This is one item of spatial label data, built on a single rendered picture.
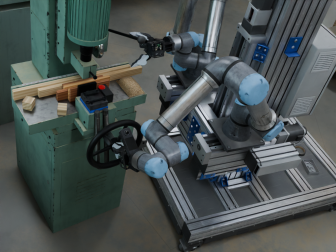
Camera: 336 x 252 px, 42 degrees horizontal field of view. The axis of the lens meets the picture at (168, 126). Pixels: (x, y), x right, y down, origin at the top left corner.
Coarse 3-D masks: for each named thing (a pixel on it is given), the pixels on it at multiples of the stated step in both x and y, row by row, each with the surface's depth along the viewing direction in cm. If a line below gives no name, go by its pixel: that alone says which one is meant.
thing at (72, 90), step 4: (104, 80) 205; (108, 80) 205; (96, 84) 203; (100, 84) 204; (108, 84) 207; (72, 88) 196; (76, 88) 197; (96, 88) 204; (72, 92) 197; (76, 92) 199; (72, 96) 199; (76, 96) 200; (72, 100) 201
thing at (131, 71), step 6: (138, 66) 225; (108, 72) 216; (114, 72) 217; (120, 72) 218; (126, 72) 221; (132, 72) 223; (138, 72) 226; (114, 78) 219; (54, 84) 202; (60, 84) 203; (42, 90) 198; (48, 90) 200; (54, 90) 202; (42, 96) 200
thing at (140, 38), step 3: (108, 30) 204; (111, 30) 201; (114, 30) 200; (117, 33) 197; (120, 33) 195; (123, 33) 193; (126, 36) 191; (129, 36) 189; (132, 36) 187; (135, 36) 186; (138, 36) 182; (141, 36) 182; (135, 39) 186; (138, 39) 182; (141, 39) 181; (144, 39) 182; (138, 42) 182; (141, 42) 182
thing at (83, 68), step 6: (72, 54) 203; (78, 54) 203; (72, 60) 205; (78, 60) 200; (78, 66) 201; (84, 66) 197; (90, 66) 199; (96, 66) 201; (78, 72) 203; (84, 72) 199; (84, 78) 202
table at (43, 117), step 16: (112, 80) 219; (32, 96) 199; (48, 96) 201; (128, 96) 212; (144, 96) 216; (16, 112) 196; (32, 112) 191; (48, 112) 193; (32, 128) 188; (48, 128) 193; (80, 128) 194
